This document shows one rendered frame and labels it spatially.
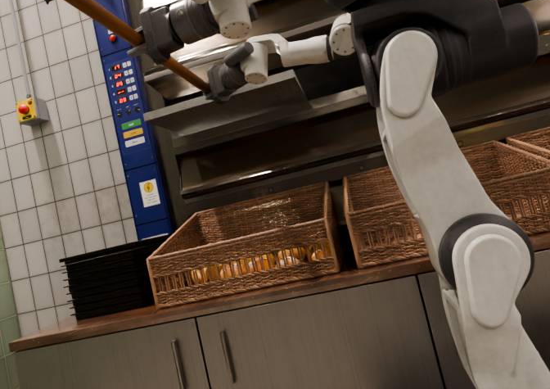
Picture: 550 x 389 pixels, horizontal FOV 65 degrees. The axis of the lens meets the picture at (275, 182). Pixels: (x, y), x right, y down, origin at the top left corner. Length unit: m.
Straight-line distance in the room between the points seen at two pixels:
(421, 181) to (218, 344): 0.74
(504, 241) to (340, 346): 0.59
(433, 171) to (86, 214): 1.59
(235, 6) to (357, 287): 0.73
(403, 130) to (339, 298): 0.56
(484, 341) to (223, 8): 0.75
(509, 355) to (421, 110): 0.41
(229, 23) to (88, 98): 1.27
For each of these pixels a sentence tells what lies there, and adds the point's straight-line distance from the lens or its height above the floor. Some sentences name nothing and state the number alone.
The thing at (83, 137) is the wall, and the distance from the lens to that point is 2.07.
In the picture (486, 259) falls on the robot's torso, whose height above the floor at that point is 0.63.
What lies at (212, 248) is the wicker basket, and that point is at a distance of 1.26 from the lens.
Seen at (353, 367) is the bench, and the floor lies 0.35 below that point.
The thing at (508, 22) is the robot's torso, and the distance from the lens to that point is 0.84.
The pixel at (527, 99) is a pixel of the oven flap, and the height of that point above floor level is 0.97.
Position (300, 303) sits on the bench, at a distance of 1.17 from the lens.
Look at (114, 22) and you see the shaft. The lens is 0.94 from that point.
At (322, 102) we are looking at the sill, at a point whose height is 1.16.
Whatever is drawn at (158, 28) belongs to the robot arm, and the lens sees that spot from 1.00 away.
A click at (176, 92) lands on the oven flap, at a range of 1.89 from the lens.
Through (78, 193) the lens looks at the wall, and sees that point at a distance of 2.07.
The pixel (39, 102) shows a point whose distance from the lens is 2.18.
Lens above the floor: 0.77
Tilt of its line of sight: 4 degrees up
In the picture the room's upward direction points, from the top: 13 degrees counter-clockwise
